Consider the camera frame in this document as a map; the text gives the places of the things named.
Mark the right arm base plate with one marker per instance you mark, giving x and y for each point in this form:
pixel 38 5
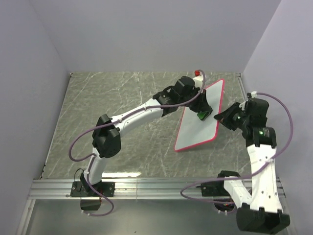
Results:
pixel 212 189

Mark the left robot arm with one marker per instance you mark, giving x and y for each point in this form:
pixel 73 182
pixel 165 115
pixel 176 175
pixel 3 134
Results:
pixel 107 140

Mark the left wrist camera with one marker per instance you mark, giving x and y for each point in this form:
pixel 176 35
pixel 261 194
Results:
pixel 198 79

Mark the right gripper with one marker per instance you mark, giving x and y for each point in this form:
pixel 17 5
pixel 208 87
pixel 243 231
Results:
pixel 226 115

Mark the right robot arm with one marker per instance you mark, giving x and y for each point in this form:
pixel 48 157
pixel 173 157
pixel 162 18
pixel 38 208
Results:
pixel 260 210

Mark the green whiteboard eraser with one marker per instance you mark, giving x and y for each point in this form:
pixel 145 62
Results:
pixel 203 115

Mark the aluminium mounting rail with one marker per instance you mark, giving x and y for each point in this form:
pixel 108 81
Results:
pixel 125 188

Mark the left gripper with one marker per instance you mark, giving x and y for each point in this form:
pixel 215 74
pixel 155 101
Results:
pixel 203 105

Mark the pink framed whiteboard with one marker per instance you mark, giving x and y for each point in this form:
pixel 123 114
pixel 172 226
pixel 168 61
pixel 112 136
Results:
pixel 193 131

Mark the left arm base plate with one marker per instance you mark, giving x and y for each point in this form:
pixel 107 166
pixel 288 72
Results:
pixel 84 190

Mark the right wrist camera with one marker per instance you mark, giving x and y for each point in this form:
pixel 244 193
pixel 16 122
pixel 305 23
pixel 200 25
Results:
pixel 249 96

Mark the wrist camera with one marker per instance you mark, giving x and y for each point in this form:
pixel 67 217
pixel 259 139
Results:
pixel 249 96
pixel 198 79

